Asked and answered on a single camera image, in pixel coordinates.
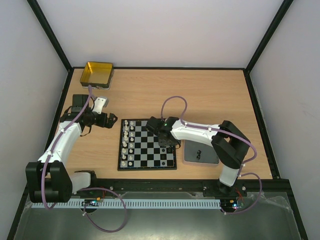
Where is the black and silver chessboard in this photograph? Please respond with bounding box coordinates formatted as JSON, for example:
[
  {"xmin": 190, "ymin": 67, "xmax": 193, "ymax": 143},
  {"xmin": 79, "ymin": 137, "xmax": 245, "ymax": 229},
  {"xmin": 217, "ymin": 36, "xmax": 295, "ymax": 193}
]
[{"xmin": 117, "ymin": 118, "xmax": 177, "ymax": 171}]

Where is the pink tin with chess pieces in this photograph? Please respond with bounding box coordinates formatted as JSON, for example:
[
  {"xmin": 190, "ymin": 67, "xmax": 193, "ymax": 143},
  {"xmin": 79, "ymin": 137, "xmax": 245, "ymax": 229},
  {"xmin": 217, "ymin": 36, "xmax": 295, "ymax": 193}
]
[{"xmin": 183, "ymin": 140, "xmax": 220, "ymax": 166}]

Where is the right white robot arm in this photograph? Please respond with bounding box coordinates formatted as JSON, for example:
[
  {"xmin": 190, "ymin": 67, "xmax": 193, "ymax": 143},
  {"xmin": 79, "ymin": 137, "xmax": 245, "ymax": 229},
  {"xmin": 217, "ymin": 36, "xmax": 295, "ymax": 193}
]
[{"xmin": 146, "ymin": 116, "xmax": 251, "ymax": 196}]

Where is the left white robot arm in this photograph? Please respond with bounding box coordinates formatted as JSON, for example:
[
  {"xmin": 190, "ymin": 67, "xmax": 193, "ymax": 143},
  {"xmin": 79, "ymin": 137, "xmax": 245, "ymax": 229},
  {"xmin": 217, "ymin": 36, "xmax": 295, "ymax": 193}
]
[{"xmin": 25, "ymin": 94, "xmax": 118, "ymax": 204}]

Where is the yellow square tin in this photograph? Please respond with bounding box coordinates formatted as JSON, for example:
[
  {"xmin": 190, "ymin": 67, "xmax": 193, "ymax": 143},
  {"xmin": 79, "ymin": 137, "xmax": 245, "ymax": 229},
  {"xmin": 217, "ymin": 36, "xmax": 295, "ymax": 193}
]
[{"xmin": 79, "ymin": 61, "xmax": 114, "ymax": 90}]

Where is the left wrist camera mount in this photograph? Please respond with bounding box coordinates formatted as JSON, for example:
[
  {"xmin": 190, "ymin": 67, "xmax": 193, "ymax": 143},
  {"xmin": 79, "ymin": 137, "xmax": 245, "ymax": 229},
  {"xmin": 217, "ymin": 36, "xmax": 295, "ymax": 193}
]
[{"xmin": 92, "ymin": 96, "xmax": 109, "ymax": 115}]

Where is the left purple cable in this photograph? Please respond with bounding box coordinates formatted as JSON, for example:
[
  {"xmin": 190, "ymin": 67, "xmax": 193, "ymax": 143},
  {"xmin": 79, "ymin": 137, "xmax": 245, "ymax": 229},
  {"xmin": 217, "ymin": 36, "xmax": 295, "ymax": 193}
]
[{"xmin": 41, "ymin": 84, "xmax": 128, "ymax": 233}]

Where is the purple cable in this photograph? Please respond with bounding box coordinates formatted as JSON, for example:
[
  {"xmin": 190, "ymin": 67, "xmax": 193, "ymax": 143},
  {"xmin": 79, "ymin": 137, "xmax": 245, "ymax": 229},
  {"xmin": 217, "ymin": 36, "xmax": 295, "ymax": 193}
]
[
  {"xmin": 41, "ymin": 84, "xmax": 128, "ymax": 233},
  {"xmin": 161, "ymin": 96, "xmax": 263, "ymax": 216}
]

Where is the grey slotted cable duct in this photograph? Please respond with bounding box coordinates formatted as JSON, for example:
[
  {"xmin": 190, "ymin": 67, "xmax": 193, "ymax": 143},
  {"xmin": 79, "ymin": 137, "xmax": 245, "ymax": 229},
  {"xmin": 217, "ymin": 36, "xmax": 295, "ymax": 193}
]
[{"xmin": 31, "ymin": 198, "xmax": 222, "ymax": 209}]

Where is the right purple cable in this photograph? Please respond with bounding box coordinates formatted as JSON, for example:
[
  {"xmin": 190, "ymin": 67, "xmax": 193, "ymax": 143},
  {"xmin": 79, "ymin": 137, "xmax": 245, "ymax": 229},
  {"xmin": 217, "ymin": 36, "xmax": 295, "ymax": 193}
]
[{"xmin": 161, "ymin": 96, "xmax": 263, "ymax": 216}]

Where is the black aluminium frame rail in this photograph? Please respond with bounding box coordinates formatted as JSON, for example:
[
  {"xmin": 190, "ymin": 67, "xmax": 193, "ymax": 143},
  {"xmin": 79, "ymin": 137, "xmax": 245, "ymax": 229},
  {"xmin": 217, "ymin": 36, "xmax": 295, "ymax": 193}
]
[{"xmin": 24, "ymin": 176, "xmax": 291, "ymax": 197}]

